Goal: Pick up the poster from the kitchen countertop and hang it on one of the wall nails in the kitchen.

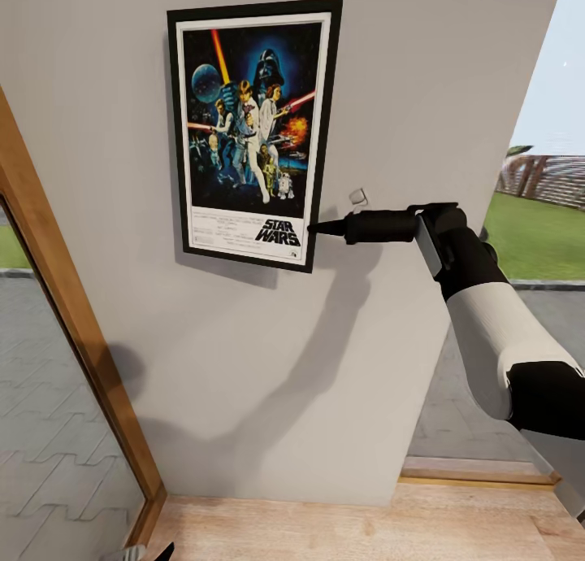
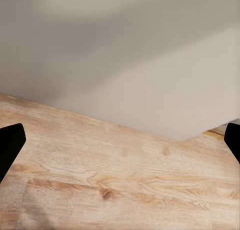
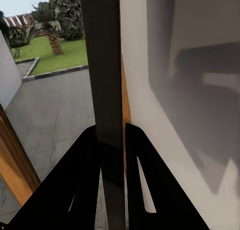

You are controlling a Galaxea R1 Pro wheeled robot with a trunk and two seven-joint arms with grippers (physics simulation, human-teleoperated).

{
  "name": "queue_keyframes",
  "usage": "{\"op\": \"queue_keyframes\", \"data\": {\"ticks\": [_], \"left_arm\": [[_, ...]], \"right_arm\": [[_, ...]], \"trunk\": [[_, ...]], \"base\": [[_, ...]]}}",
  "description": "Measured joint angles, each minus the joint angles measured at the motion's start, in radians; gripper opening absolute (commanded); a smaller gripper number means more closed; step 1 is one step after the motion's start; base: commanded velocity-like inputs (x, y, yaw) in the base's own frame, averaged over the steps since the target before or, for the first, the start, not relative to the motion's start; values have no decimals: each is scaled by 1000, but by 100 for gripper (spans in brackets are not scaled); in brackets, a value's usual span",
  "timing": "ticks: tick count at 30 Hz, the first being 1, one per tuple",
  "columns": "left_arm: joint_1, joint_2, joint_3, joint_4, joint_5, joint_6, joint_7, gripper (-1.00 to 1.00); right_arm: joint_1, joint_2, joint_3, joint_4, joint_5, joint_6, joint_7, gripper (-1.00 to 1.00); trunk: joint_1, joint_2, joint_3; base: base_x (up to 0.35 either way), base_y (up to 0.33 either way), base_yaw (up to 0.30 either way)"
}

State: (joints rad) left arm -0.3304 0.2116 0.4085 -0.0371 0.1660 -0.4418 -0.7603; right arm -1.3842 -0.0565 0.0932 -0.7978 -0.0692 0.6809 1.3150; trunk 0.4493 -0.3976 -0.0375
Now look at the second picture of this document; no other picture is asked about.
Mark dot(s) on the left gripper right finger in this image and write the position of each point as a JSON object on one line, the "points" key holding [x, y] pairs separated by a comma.
{"points": [[232, 139]]}

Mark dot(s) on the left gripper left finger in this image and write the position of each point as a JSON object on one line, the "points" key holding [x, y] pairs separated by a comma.
{"points": [[12, 140]]}

